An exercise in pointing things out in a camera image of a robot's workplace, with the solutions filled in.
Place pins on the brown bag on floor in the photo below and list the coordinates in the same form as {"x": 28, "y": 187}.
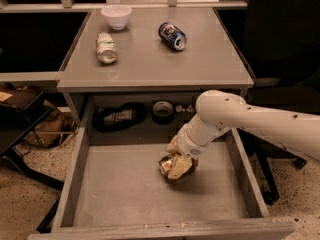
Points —
{"x": 19, "y": 108}

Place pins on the small white clip item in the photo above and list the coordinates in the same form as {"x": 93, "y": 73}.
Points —
{"x": 181, "y": 109}

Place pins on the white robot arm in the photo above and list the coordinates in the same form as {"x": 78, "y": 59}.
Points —
{"x": 217, "y": 112}

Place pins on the white bowl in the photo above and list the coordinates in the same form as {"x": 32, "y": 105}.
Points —
{"x": 117, "y": 17}

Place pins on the grey cabinet counter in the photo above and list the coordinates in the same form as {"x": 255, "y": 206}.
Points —
{"x": 145, "y": 63}

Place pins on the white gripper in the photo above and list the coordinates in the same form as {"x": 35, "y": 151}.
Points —
{"x": 187, "y": 145}

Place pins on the orange crushed soda can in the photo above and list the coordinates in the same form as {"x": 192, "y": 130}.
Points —
{"x": 173, "y": 167}

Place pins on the blue soda can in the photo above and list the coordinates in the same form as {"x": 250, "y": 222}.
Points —
{"x": 172, "y": 36}

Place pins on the grey open drawer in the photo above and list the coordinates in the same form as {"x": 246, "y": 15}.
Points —
{"x": 115, "y": 191}

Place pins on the black tape roll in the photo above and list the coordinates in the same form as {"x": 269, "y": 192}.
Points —
{"x": 162, "y": 112}

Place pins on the black office chair right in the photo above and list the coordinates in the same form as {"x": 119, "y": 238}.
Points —
{"x": 280, "y": 39}

